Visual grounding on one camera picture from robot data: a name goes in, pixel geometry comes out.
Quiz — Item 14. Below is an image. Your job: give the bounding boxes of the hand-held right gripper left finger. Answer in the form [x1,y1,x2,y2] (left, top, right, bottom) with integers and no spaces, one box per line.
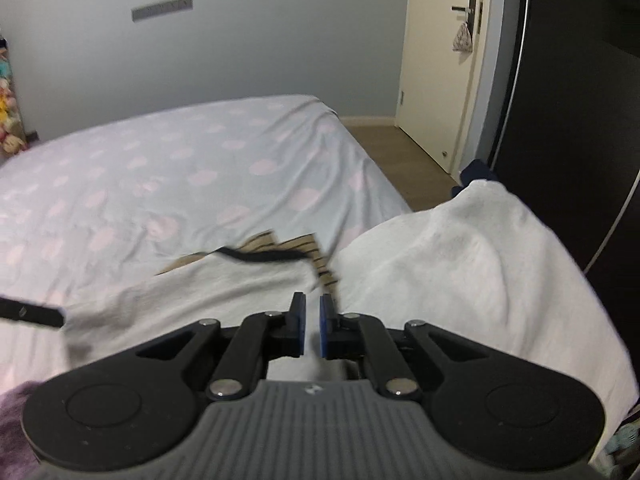
[137,292,307,402]

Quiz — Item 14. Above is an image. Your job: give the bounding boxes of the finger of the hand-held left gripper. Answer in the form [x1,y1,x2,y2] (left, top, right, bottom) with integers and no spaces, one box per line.
[0,295,67,330]

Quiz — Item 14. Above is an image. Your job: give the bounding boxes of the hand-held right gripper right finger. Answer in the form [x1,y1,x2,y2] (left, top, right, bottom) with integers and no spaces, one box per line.
[319,293,489,402]

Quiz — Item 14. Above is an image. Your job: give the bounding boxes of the light grey black-trimmed garment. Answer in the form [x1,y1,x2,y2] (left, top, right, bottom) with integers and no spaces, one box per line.
[0,179,629,402]

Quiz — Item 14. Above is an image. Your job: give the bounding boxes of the beige striped garment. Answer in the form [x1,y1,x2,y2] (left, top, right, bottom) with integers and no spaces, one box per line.
[154,229,342,302]

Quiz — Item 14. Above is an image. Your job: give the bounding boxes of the purple cloth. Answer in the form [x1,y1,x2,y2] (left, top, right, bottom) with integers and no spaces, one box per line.
[0,381,47,480]

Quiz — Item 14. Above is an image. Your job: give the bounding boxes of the bed with pink-dotted sheet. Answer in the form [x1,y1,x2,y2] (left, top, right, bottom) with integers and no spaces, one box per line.
[0,93,414,397]

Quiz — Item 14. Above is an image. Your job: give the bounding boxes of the hanging column of stuffed toys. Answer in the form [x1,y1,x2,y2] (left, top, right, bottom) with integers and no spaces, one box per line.
[0,34,27,159]

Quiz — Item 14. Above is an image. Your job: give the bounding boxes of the navy cloth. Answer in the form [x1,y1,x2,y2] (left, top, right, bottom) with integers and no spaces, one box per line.
[449,158,501,199]

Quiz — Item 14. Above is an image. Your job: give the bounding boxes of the cream door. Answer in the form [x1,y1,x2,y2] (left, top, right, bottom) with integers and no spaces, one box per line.
[394,0,495,182]

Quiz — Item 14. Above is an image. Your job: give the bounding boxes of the patterned hanging pouch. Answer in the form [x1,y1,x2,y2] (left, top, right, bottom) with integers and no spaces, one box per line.
[452,22,474,54]

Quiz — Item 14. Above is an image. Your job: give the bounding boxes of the dark wardrobe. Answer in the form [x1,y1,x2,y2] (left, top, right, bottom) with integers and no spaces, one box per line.
[487,0,640,312]

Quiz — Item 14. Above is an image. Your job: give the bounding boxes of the black door handle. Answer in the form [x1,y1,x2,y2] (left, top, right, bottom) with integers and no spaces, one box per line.
[451,0,484,37]

